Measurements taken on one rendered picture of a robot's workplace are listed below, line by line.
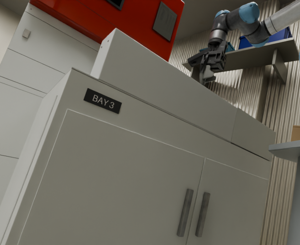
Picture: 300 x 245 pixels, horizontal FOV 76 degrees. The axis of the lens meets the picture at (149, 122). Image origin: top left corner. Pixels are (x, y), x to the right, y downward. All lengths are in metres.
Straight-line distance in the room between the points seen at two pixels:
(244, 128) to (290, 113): 2.19
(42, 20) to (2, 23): 5.83
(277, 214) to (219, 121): 2.23
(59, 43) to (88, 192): 0.84
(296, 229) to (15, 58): 1.20
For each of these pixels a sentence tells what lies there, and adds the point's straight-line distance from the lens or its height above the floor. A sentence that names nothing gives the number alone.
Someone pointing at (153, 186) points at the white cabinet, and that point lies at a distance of 0.56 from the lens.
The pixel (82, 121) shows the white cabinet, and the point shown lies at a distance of 0.45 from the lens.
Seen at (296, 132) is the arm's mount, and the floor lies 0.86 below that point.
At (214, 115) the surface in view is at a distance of 0.72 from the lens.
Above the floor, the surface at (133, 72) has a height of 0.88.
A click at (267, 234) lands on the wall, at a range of 2.92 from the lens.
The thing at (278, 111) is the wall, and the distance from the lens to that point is 3.09.
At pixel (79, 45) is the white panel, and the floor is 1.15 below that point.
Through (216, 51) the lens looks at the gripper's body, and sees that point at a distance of 0.92.
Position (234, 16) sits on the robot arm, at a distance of 0.97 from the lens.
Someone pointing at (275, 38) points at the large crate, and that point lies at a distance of 2.91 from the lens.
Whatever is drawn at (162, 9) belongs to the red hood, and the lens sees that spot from 1.48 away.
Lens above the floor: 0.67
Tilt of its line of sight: 10 degrees up
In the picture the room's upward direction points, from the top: 16 degrees clockwise
